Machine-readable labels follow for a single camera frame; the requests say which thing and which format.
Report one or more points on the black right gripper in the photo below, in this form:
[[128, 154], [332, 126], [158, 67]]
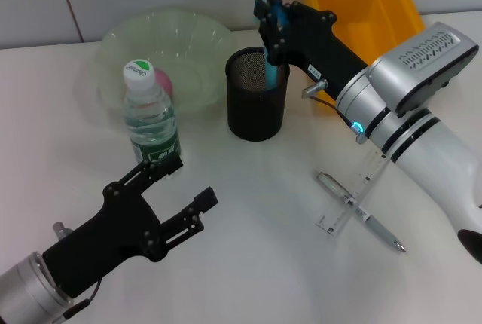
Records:
[[320, 52]]

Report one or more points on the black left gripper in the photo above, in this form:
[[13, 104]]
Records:
[[113, 233]]

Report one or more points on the blue teal scissors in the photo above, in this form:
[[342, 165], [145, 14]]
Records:
[[273, 71]]

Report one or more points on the green label water bottle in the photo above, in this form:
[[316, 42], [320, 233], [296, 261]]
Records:
[[150, 120]]

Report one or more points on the transparent plastic ruler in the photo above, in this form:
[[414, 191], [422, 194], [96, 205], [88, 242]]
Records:
[[331, 222]]

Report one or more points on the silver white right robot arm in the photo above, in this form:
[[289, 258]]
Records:
[[433, 158]]

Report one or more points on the black mesh pen holder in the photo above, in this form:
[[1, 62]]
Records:
[[256, 113]]

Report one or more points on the green glass fruit bowl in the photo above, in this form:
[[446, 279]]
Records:
[[188, 49]]

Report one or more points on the grey clear ballpoint pen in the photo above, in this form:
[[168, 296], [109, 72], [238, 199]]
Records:
[[376, 226]]

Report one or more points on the yellow plastic bin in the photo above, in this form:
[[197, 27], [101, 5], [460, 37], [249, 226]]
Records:
[[376, 7]]

